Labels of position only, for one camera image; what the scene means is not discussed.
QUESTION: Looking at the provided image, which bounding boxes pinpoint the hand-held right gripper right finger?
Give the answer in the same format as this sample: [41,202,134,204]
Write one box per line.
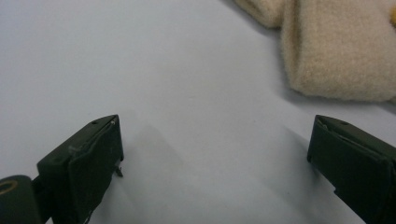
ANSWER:
[306,114,396,224]

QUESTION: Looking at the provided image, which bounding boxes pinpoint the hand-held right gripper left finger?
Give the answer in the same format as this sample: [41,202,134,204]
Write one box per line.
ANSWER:
[36,114,125,224]

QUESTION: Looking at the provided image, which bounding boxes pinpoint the cream knit glove orange fingertips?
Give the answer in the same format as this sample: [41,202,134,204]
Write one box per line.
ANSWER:
[279,0,396,105]

